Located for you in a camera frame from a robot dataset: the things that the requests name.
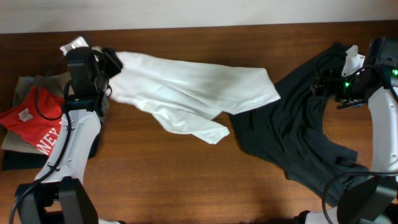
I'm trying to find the beige folded garment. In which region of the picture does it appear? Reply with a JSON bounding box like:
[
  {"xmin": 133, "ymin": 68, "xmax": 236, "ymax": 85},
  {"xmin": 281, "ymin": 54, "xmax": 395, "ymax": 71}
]
[{"xmin": 1, "ymin": 72, "xmax": 71, "ymax": 154}]

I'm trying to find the white printed t-shirt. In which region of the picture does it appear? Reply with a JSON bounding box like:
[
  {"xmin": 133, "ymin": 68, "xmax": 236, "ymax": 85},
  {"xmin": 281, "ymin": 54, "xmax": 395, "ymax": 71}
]
[{"xmin": 109, "ymin": 52, "xmax": 280, "ymax": 144}]

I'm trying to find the red printed t-shirt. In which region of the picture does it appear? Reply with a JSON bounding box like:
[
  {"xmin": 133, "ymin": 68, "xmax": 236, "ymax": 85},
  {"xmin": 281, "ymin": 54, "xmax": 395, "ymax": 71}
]
[{"xmin": 1, "ymin": 87, "xmax": 64, "ymax": 156}]

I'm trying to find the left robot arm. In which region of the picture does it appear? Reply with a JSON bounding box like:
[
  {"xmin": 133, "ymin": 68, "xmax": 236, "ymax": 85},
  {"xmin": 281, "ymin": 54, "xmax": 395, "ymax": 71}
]
[{"xmin": 9, "ymin": 47, "xmax": 123, "ymax": 223}]

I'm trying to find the dark green t-shirt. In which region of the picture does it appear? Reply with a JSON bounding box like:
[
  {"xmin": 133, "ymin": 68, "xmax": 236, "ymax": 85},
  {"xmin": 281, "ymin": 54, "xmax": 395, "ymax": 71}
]
[{"xmin": 229, "ymin": 43, "xmax": 368, "ymax": 207}]

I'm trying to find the black folded garment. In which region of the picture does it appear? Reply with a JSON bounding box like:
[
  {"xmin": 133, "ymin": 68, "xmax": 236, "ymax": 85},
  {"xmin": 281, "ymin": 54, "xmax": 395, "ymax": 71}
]
[{"xmin": 1, "ymin": 90, "xmax": 103, "ymax": 171}]

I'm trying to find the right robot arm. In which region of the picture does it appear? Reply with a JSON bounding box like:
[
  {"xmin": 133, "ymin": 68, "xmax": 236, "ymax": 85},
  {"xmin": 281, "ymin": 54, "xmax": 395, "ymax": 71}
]
[{"xmin": 305, "ymin": 37, "xmax": 397, "ymax": 224}]

